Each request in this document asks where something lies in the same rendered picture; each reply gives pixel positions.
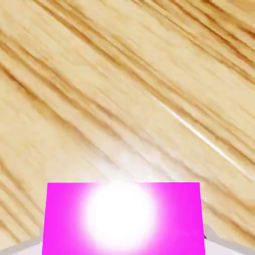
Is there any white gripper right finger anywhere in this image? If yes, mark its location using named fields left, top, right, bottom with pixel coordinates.
left=203, top=223, right=255, bottom=255

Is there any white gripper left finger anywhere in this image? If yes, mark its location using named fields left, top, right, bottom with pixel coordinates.
left=0, top=232, right=44, bottom=255

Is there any small magenta cube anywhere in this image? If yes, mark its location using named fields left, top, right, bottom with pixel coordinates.
left=41, top=181, right=206, bottom=255

